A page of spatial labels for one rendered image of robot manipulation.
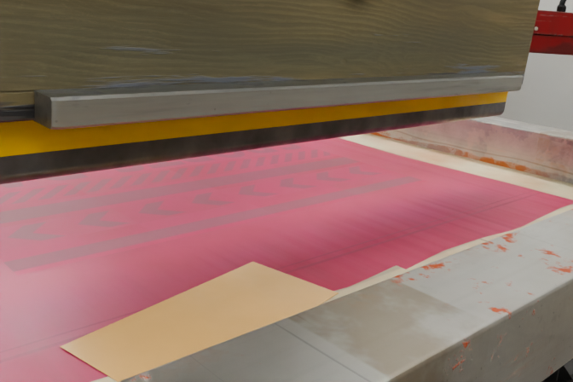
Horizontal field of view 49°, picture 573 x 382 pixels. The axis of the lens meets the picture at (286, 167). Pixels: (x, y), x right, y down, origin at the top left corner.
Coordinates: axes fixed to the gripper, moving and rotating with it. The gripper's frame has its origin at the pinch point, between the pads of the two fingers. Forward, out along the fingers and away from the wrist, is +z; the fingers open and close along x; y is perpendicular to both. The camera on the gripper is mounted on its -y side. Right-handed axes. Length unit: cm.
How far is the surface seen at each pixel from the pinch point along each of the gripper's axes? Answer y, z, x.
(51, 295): 14.5, 13.9, -1.2
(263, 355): 14.4, 10.4, 11.5
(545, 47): -111, 6, -41
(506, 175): -22.9, 13.7, -1.6
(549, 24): -110, 1, -41
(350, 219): -3.4, 13.8, -1.0
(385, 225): -4.4, 13.8, 0.8
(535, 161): -25.5, 12.7, -0.6
